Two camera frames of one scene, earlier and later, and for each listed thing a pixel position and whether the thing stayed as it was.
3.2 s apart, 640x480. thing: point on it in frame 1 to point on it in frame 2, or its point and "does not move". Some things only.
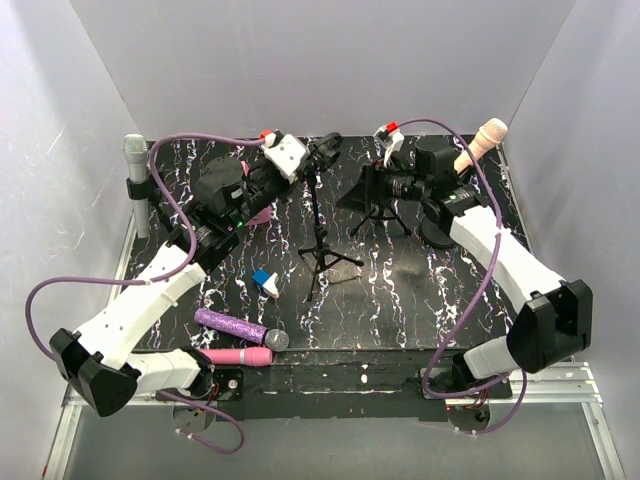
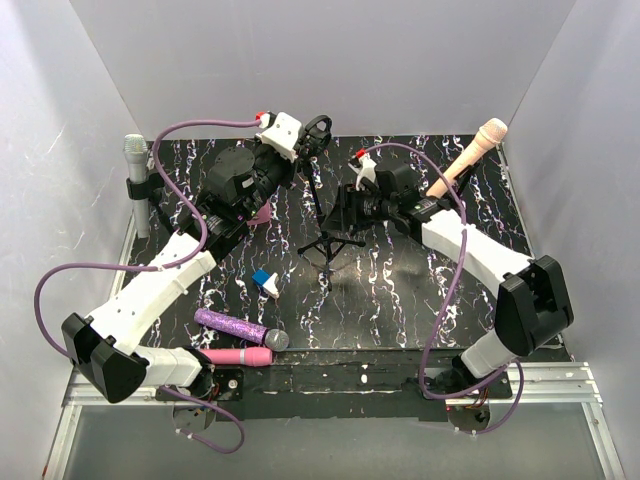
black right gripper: x=369 y=187 to x=339 y=218
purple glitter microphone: x=274 y=339 does not move
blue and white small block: x=269 y=283 does not move
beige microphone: x=490 y=134 does not move
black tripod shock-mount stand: x=323 y=154 to x=318 y=133
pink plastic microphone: x=254 y=357 does not move
